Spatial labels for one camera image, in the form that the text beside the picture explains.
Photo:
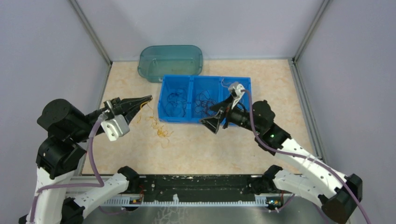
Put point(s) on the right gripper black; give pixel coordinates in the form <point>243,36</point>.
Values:
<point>213,123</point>

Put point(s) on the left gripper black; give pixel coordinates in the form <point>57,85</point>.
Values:
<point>116,106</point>

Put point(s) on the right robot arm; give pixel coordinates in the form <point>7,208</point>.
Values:
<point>337,194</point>

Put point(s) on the blue three-compartment bin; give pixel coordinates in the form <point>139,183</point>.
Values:
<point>186,99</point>

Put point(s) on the teal transparent plastic tub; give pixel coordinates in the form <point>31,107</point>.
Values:
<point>157,61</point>

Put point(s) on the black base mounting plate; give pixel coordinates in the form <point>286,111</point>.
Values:
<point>191,195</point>

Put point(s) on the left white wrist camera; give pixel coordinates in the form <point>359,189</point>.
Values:
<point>115,128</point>

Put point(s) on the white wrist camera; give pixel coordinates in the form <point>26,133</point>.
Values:
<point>115,128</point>
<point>236,91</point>

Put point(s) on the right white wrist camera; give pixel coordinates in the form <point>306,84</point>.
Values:
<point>236,91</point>

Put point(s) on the aluminium frame rail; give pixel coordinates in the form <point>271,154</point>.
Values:
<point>247,184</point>

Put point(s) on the white cable duct strip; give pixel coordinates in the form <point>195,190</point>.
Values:
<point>127,201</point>

